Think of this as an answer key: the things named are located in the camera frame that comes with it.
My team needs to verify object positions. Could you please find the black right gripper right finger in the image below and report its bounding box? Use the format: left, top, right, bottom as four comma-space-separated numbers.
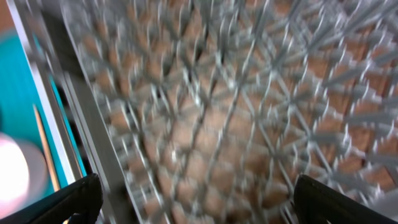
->
294, 175, 397, 224

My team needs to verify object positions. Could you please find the right wooden chopstick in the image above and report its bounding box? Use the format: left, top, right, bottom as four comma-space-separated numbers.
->
33, 105, 60, 192

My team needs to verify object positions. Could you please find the grey dishwasher rack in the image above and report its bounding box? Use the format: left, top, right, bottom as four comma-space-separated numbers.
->
6, 0, 398, 224

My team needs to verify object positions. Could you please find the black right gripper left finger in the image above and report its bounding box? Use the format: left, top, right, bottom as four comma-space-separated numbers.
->
1, 174, 103, 224

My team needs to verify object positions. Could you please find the white cup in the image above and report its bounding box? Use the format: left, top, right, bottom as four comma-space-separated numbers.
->
1, 133, 49, 218

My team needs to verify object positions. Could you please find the teal plastic tray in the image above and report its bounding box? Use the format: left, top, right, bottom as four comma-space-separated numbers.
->
0, 29, 88, 200

